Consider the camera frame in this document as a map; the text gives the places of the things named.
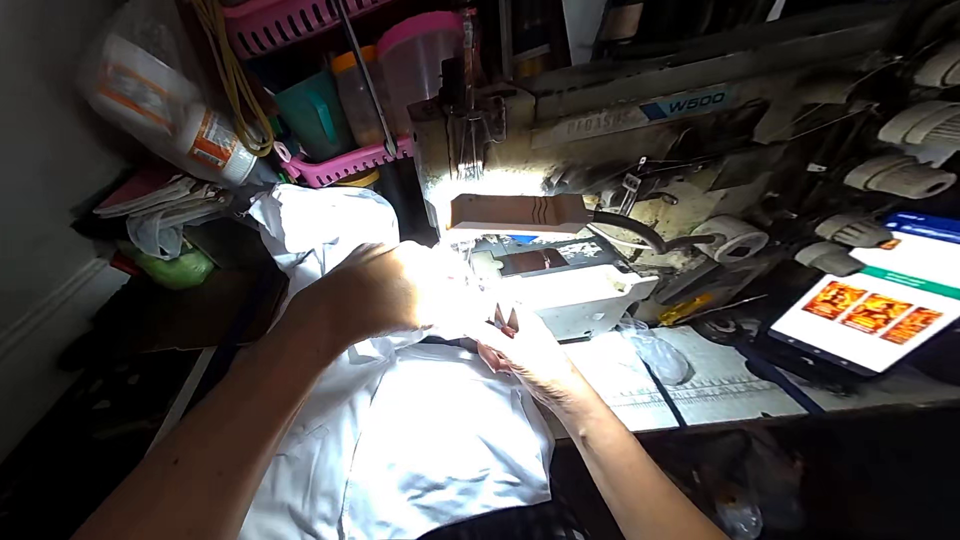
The person's left hand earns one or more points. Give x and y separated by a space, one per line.
382 289

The person's right hand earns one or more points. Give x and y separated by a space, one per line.
534 352

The person's right fingers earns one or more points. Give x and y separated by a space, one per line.
496 351

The person's left fingers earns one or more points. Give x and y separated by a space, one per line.
448 292

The small metal thread snips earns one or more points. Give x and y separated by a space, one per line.
501 318

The white garment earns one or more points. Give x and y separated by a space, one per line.
442 427

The person's left forearm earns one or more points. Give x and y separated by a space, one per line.
247 405

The person's right forearm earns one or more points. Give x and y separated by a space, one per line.
630 465

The yellow round lid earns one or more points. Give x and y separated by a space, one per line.
361 179

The pink slotted plastic basket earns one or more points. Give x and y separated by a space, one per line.
289 28
352 165

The crumpled clear plastic bag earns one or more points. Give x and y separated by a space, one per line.
664 358

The yellow plastic piece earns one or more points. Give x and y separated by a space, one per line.
685 308

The clear container with orange lid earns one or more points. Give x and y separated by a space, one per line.
364 97

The teal plastic mug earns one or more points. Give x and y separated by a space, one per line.
315 120

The grey industrial sewing machine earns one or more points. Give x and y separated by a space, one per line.
600 135

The clear container with pink lid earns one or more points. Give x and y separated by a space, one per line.
420 67

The brown cardboard sheet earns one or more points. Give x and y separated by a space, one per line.
217 311

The long thin metal rod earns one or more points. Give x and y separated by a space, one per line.
366 75

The white bottle with orange label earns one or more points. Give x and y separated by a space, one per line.
221 146

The green plastic bag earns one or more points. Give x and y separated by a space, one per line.
176 268

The transparent plastic bag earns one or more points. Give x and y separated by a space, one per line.
739 510

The smartphone with lit screen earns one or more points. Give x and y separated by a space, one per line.
870 300

